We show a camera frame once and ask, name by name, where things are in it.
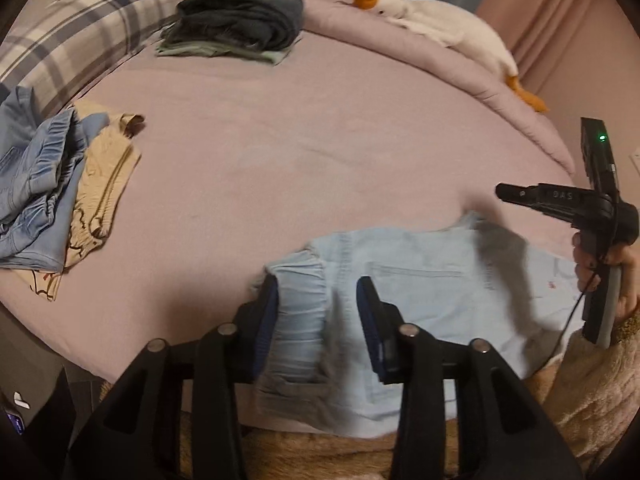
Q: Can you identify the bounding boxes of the pink comforter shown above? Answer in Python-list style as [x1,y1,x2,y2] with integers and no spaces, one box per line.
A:
[112,0,577,177]

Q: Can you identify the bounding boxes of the dark bag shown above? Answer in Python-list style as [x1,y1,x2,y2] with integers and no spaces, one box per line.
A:
[0,367,78,480]

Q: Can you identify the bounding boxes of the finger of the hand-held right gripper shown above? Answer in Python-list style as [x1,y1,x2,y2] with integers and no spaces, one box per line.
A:
[495,182,616,222]

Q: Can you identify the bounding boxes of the white goose plush toy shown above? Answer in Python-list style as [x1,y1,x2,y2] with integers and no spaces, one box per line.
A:
[341,0,549,114]

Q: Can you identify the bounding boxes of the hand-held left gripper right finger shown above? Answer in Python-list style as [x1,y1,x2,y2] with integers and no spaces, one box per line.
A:
[355,276,587,480]

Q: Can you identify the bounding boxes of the person's fuzzy beige robe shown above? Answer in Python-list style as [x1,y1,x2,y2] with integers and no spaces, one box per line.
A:
[100,360,561,480]

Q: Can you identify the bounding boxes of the light blue denim pants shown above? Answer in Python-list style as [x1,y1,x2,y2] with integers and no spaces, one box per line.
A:
[248,211,590,437]

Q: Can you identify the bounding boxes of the person's right hand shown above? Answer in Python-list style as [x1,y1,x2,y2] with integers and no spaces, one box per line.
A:
[572,234,640,332]

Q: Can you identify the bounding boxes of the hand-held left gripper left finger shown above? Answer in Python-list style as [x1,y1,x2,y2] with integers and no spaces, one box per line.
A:
[65,274,279,480]

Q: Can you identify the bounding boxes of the pink curtain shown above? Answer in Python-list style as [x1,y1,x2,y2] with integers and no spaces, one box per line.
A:
[474,0,640,131]

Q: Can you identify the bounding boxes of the folded dark grey pants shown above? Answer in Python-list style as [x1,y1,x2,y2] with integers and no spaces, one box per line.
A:
[170,0,305,54]

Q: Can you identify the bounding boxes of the plaid pillow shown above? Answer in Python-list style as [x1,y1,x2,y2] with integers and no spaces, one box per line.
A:
[0,0,177,117]

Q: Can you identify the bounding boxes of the crumpled beige pants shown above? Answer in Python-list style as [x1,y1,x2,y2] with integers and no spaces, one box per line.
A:
[29,99,147,303]

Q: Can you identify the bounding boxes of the person's right forearm fuzzy sleeve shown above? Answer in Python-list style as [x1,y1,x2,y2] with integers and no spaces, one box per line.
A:
[530,310,640,480]

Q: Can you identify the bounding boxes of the crumpled blue jeans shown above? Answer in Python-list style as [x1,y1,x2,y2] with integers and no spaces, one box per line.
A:
[0,84,110,274]

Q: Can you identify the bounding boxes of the pink bed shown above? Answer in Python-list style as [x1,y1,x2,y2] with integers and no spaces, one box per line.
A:
[0,30,576,431]

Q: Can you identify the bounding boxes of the folded pale green garment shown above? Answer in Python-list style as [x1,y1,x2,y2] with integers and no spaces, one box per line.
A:
[155,34,302,66]

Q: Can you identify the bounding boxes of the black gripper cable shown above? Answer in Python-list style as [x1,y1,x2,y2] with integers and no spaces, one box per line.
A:
[542,257,608,363]

